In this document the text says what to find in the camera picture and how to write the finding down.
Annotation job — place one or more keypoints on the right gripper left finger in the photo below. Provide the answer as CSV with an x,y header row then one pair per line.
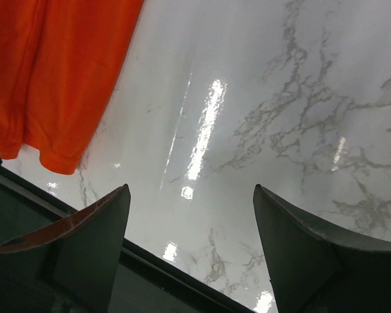
x,y
69,265

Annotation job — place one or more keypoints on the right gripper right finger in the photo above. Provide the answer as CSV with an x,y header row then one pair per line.
x,y
317,266

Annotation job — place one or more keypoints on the orange t shirt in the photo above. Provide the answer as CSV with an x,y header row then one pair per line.
x,y
59,64

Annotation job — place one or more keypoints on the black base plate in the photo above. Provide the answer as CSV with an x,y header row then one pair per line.
x,y
142,283

